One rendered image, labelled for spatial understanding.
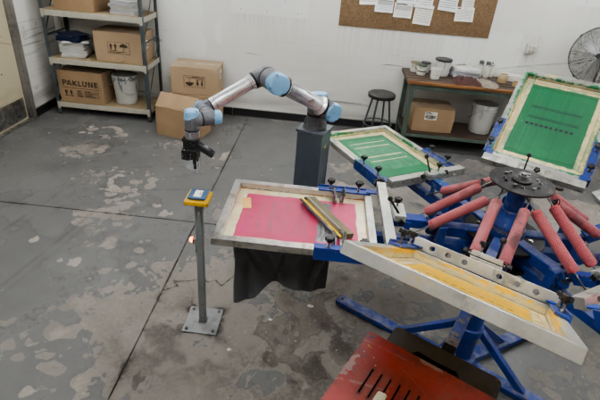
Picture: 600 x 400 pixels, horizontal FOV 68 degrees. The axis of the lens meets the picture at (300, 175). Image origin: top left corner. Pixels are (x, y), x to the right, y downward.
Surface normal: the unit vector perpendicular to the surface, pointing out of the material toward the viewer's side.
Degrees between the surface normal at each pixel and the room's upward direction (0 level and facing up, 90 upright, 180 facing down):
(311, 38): 90
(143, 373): 0
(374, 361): 0
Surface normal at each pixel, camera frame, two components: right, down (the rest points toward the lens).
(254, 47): -0.07, 0.47
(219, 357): 0.07, -0.88
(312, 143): -0.40, 0.40
